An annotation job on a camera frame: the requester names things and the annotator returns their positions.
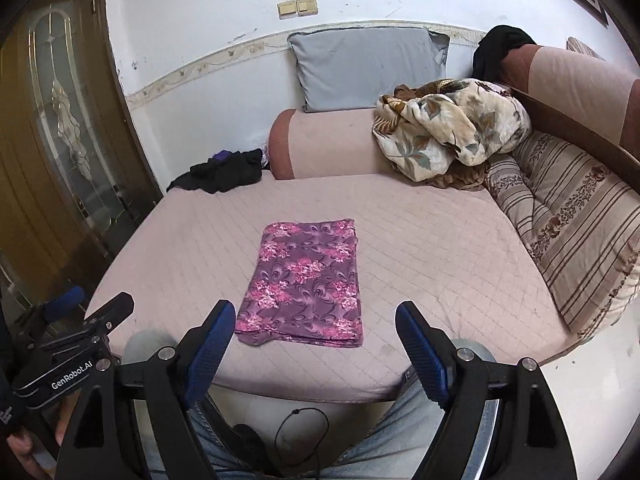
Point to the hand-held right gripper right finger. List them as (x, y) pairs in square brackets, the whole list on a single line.
[(422, 355)]

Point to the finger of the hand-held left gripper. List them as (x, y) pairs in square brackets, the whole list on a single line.
[(112, 310), (65, 302)]

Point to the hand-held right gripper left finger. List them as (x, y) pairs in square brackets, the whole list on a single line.
[(212, 350)]

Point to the purple floral cloth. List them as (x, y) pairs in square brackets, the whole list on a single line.
[(305, 280)]

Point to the person's left hand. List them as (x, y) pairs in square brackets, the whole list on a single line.
[(20, 452)]

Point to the pink quilted bed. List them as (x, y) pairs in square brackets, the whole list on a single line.
[(425, 250)]

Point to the person's blue jeans legs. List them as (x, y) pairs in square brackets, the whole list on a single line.
[(350, 440)]

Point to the wooden door with glass panel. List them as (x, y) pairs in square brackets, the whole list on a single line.
[(30, 160)]

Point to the black cloth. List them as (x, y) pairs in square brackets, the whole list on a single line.
[(225, 172)]

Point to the brown blanket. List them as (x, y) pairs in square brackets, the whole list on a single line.
[(465, 177)]

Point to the striped floral cushion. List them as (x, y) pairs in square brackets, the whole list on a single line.
[(575, 220)]

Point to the pink bolster with brown end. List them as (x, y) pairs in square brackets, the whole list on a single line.
[(325, 142)]

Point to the cream floral blanket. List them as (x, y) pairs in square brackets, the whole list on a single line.
[(450, 120)]

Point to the grey pillow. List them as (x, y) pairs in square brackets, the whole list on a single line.
[(365, 67)]

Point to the long pink bolster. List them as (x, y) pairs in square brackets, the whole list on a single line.
[(575, 80)]

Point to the black garment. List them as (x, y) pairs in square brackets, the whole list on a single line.
[(502, 50)]

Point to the brown sofa frame board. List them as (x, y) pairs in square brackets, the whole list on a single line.
[(575, 132)]

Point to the beige light switch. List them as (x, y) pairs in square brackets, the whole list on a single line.
[(288, 9), (307, 5)]

